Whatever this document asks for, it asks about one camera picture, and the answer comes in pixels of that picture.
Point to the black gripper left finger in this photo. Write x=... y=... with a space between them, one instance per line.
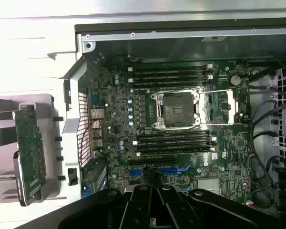
x=135 y=210

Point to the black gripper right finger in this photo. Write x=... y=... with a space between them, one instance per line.
x=181 y=212

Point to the silver chipset heatsink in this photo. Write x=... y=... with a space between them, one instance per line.
x=208 y=186

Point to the blue expansion slot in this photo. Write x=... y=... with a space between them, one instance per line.
x=135 y=171

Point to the black expansion slot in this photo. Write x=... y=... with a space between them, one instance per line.
x=152 y=162

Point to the green motherboard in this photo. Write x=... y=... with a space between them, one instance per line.
x=228 y=148

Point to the CPU socket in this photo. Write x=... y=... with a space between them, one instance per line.
x=176 y=111

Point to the metal socket cover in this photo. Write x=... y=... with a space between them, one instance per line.
x=219 y=107

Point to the silver coin cell battery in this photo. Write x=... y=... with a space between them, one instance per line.
x=235 y=80

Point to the grey parts rack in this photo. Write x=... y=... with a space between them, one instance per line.
x=2 y=143

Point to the open black PC case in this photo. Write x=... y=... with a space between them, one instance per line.
x=157 y=47

